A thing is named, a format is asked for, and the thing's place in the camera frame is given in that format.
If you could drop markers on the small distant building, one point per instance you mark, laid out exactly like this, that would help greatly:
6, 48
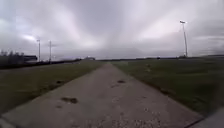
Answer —
89, 58

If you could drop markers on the grey concrete path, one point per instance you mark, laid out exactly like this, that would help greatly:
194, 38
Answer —
103, 96

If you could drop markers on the pole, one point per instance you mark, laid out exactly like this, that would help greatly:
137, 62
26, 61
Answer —
50, 51
39, 50

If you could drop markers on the grass field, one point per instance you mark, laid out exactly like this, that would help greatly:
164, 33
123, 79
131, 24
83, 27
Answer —
186, 80
30, 83

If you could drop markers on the tall floodlight mast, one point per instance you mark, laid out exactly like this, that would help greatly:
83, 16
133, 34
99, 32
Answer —
185, 40

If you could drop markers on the dark low building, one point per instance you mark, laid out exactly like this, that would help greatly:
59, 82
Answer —
30, 58

